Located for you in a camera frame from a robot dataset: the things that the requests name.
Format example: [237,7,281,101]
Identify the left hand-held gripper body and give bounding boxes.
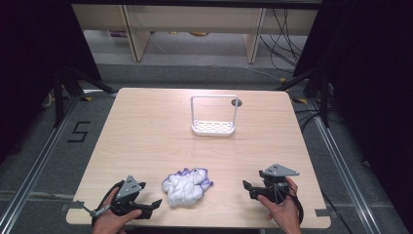
[110,175,154,219]

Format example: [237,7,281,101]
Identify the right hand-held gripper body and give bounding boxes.
[251,163,300,205]

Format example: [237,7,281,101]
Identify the white cloth with purple edge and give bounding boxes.
[161,167,214,208]

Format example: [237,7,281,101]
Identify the white plastic rack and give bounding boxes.
[190,94,241,137]

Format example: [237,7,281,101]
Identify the person's right hand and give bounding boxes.
[256,176,301,234]

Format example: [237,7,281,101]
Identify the person's left hand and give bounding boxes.
[92,187,143,234]

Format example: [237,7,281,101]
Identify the black metal stand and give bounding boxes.
[276,66,331,129]
[53,65,115,129]

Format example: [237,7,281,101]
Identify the dark curtain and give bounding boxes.
[293,0,413,225]
[0,0,102,164]

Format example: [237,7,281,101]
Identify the pale wooden desk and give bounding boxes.
[71,4,319,64]

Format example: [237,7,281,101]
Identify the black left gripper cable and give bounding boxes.
[91,179,126,228]

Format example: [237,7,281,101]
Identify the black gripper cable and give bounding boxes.
[91,179,126,228]
[282,185,305,226]

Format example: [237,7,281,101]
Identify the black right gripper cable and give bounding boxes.
[282,185,305,226]

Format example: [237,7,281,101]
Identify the aluminium floor rail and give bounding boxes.
[306,97,383,234]
[0,96,82,234]

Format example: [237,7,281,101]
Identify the black floor cable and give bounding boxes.
[320,190,355,234]

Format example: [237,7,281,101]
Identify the black floor cables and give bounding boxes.
[294,107,327,132]

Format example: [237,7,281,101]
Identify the thin white floor cable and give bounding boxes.
[207,62,284,82]

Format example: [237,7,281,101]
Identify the bundle of black cables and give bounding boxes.
[258,8,310,73]

